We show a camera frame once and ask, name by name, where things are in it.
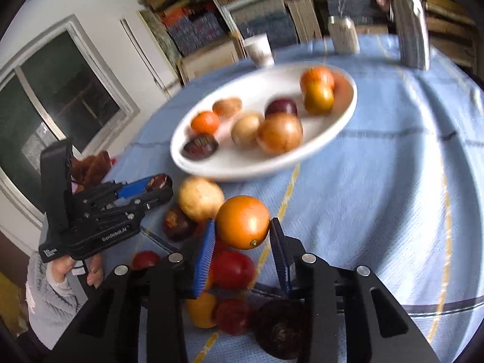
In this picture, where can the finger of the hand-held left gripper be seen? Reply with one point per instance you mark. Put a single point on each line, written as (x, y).
(155, 198)
(134, 187)

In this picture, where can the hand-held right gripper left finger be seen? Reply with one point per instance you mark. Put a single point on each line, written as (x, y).
(204, 261)

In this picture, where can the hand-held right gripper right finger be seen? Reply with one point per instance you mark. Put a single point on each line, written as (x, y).
(279, 261)

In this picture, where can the dark brown passion fruit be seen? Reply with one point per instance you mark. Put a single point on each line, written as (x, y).
(160, 181)

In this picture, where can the large tan pear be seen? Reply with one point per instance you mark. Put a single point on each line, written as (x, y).
(198, 196)

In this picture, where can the dark purple passion fruit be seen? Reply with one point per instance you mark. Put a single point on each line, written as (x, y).
(278, 331)
(199, 145)

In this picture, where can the white oval plate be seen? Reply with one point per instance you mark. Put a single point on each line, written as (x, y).
(234, 166)

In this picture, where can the small mandarin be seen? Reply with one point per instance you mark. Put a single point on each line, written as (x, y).
(205, 122)

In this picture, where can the pale yellow pear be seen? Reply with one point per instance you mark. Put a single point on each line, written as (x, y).
(245, 129)

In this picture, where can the small yellow pear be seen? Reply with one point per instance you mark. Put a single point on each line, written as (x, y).
(227, 107)

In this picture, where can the golden brown pear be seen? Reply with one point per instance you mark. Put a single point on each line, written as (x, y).
(279, 133)

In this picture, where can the dark red plum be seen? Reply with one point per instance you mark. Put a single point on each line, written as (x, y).
(177, 224)
(280, 106)

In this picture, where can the large mandarin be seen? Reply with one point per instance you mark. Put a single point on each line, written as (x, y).
(317, 75)

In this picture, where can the person's left forearm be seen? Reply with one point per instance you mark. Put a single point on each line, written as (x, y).
(45, 310)

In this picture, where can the person's left hand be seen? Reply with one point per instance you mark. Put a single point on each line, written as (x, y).
(60, 274)

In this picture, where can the brown plush toy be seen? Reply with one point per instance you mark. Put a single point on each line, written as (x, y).
(92, 170)

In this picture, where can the white framed window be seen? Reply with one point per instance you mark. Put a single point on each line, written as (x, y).
(68, 94)

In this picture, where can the white leaning board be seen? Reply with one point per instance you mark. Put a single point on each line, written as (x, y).
(147, 56)

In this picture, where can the grey marbled slab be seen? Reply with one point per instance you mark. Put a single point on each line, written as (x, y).
(158, 34)

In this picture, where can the pile of patterned boxes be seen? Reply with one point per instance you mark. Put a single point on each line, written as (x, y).
(189, 26)

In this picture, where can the white paper cup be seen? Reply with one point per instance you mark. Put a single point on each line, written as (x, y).
(259, 50)

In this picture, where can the stack of flat woven boxes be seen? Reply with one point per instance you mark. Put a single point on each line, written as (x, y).
(264, 19)

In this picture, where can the white drink can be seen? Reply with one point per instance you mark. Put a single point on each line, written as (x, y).
(343, 34)

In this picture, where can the silver metal bottle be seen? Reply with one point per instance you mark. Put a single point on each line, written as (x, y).
(410, 22)

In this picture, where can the pale wooden picture frame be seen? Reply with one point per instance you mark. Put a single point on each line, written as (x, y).
(210, 60)

